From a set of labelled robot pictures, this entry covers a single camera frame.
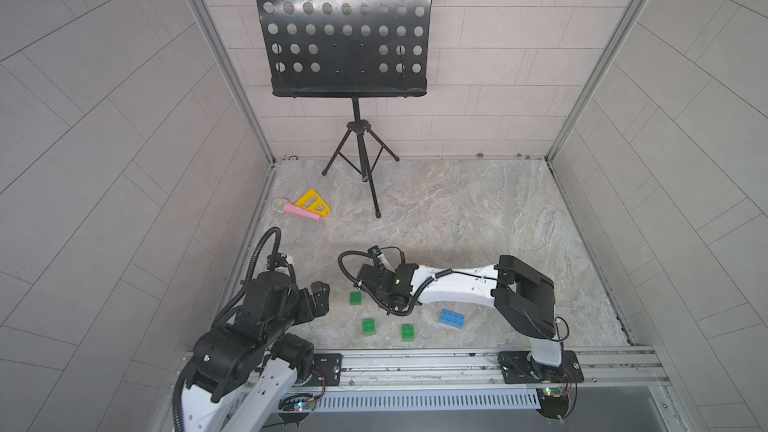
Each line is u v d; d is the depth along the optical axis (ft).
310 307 1.84
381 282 2.05
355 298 2.61
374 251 2.44
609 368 2.39
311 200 3.35
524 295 1.62
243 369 1.32
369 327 2.61
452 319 2.58
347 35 2.24
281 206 3.21
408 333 2.42
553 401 2.26
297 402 2.28
